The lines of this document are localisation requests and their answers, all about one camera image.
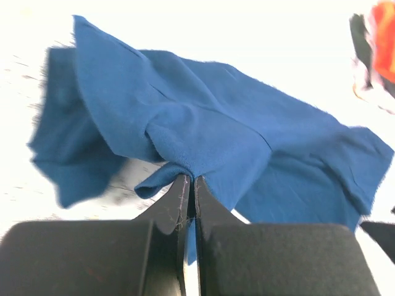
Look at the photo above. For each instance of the orange folded t-shirt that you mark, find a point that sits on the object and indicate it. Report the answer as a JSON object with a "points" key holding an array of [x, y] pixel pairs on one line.
{"points": [[383, 14]]}

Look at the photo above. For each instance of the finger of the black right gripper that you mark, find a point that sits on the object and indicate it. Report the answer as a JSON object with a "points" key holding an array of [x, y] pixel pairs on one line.
{"points": [[383, 234]]}

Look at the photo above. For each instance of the white folded t-shirt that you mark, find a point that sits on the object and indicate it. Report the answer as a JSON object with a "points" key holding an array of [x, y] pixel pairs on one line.
{"points": [[370, 88]]}

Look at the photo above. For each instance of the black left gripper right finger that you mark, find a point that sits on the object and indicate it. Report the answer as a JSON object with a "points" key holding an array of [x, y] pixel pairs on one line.
{"points": [[235, 258]]}

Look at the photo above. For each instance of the blue Mickey print t-shirt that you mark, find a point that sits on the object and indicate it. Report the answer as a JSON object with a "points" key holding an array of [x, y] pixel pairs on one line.
{"points": [[270, 156]]}

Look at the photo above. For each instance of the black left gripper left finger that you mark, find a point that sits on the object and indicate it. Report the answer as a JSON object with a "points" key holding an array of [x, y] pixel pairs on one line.
{"points": [[143, 256]]}

